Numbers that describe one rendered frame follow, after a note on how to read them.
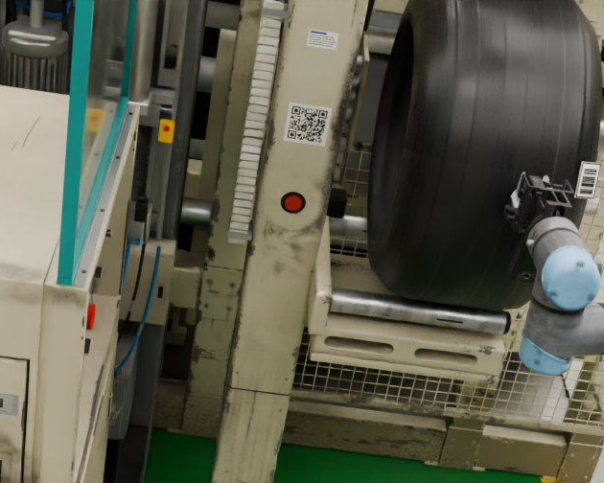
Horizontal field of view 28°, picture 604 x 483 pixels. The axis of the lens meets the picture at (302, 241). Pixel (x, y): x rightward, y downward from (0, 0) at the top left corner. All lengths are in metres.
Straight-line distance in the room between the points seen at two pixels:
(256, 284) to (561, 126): 0.67
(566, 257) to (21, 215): 0.73
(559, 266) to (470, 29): 0.53
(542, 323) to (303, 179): 0.64
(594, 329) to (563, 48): 0.53
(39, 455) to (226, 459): 0.91
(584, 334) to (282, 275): 0.74
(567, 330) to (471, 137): 0.40
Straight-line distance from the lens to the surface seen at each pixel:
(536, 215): 1.82
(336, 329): 2.22
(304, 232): 2.22
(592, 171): 2.02
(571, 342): 1.72
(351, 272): 2.51
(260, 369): 2.40
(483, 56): 1.99
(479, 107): 1.95
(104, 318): 2.10
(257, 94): 2.11
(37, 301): 1.53
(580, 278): 1.64
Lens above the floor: 2.12
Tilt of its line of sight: 31 degrees down
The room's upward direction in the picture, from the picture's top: 11 degrees clockwise
